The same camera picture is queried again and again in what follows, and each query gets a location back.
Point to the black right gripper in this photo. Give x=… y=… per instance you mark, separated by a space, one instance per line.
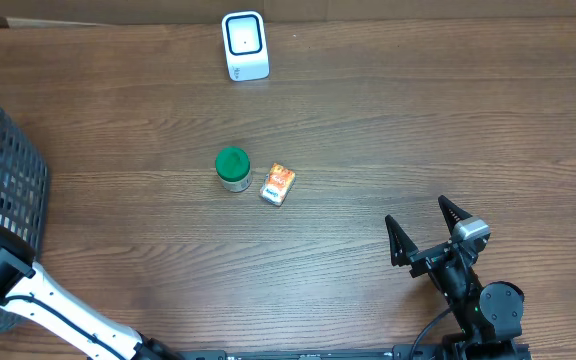
x=405 y=252

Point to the small orange snack packet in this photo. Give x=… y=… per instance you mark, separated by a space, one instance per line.
x=277 y=184

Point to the green lid jar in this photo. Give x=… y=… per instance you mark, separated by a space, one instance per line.
x=233 y=168

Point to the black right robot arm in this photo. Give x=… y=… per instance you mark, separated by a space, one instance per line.
x=489 y=317

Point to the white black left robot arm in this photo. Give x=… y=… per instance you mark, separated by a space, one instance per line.
x=100 y=338

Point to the white barcode scanner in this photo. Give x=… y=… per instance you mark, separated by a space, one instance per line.
x=245 y=46

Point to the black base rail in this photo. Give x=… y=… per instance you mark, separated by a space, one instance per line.
x=308 y=355

